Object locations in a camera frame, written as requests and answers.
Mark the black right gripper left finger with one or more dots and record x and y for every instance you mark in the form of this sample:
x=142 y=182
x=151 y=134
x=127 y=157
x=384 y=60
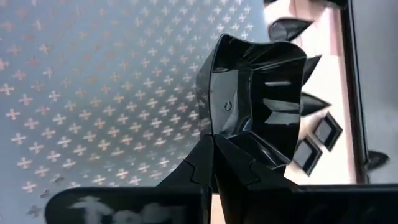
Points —
x=196 y=168

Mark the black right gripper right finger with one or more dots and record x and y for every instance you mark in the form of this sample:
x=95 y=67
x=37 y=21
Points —
x=236 y=186

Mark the black wavy square mini plate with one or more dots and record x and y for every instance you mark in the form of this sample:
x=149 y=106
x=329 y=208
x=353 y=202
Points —
x=267 y=93

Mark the black glossy rounded object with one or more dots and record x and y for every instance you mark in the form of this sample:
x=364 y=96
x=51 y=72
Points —
x=377 y=160

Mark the grey perforated metal shelf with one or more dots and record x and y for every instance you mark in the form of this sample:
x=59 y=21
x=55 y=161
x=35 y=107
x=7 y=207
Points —
x=109 y=40

